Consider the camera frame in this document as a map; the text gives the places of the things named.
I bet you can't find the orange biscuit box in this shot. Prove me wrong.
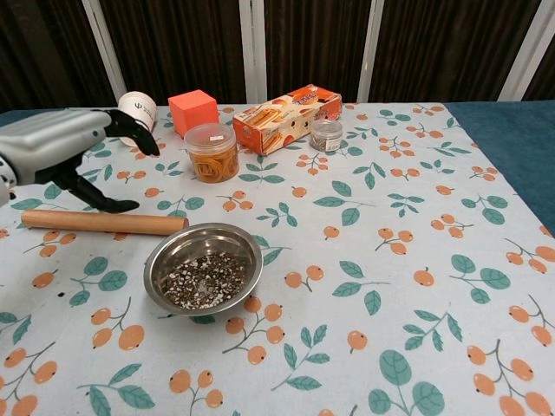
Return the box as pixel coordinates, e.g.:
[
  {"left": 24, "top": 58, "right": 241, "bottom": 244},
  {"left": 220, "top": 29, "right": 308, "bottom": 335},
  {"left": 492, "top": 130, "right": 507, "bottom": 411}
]
[{"left": 232, "top": 83, "right": 343, "bottom": 156}]

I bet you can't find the fruit and leaf print tablecloth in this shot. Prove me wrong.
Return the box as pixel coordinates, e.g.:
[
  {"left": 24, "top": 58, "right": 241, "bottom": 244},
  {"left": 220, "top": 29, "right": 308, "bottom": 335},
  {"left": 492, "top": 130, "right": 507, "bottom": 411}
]
[{"left": 0, "top": 102, "right": 555, "bottom": 416}]

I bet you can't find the silver and black left robot hand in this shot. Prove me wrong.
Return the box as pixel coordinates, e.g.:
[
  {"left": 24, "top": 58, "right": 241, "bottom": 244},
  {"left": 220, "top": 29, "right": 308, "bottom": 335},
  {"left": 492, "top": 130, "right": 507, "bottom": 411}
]
[{"left": 0, "top": 107, "right": 161, "bottom": 214}]

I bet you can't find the dark brown curtain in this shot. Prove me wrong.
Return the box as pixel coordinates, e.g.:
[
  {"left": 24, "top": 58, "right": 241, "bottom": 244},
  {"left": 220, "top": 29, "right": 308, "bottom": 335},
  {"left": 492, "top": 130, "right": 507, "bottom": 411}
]
[{"left": 0, "top": 0, "right": 555, "bottom": 114}]

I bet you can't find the small clear jar of pins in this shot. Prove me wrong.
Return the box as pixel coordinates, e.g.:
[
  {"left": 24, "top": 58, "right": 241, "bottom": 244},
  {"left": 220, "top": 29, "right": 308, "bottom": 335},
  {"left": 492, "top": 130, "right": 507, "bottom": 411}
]
[{"left": 310, "top": 119, "right": 343, "bottom": 153}]

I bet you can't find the clear jar of rubber bands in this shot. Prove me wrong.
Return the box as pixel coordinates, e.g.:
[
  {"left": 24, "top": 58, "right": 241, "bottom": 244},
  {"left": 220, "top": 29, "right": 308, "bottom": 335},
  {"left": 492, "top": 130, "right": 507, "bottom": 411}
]
[{"left": 183, "top": 122, "right": 241, "bottom": 185}]

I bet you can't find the wooden rolling pin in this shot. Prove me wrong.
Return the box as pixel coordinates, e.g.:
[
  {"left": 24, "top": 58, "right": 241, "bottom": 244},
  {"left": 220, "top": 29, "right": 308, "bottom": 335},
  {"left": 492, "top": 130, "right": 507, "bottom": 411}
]
[{"left": 20, "top": 209, "right": 191, "bottom": 237}]

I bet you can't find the white frame pole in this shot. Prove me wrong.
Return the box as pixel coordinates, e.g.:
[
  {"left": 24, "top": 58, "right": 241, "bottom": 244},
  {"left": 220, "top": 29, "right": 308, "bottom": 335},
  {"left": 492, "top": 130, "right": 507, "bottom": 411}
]
[
  {"left": 238, "top": 0, "right": 268, "bottom": 105},
  {"left": 498, "top": 0, "right": 555, "bottom": 101},
  {"left": 356, "top": 0, "right": 385, "bottom": 104},
  {"left": 82, "top": 0, "right": 127, "bottom": 101}
]

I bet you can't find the stainless steel bowl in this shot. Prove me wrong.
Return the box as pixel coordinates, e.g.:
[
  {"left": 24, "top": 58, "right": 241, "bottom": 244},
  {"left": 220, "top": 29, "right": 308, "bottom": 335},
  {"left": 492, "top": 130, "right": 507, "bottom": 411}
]
[{"left": 143, "top": 222, "right": 264, "bottom": 317}]

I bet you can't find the white paper cup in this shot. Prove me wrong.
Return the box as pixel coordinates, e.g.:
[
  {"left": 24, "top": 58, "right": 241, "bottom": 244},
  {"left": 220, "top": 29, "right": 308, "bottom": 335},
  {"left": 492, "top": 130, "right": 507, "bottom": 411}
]
[{"left": 117, "top": 90, "right": 158, "bottom": 147}]

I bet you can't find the orange foam cube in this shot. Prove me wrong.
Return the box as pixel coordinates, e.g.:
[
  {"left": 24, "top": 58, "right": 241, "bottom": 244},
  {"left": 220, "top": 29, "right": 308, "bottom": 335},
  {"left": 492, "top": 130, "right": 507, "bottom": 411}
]
[{"left": 167, "top": 89, "right": 219, "bottom": 139}]

